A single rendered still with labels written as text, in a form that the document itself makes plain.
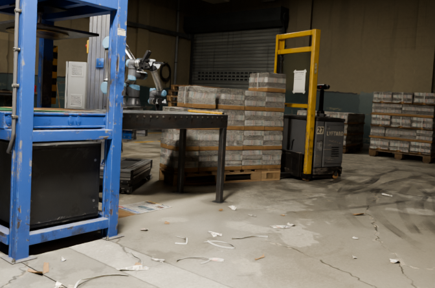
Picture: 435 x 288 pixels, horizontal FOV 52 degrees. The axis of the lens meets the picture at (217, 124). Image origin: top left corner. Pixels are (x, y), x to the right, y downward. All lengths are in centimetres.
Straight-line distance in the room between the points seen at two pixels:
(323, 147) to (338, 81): 578
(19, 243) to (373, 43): 964
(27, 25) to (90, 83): 212
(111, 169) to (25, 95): 73
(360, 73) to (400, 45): 107
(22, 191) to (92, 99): 216
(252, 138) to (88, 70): 197
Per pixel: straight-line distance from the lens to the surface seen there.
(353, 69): 1127
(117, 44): 288
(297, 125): 584
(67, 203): 287
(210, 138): 485
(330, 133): 578
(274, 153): 540
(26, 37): 257
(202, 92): 476
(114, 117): 287
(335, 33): 1159
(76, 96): 462
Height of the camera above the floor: 91
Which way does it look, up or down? 3 degrees down
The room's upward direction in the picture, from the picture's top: 3 degrees clockwise
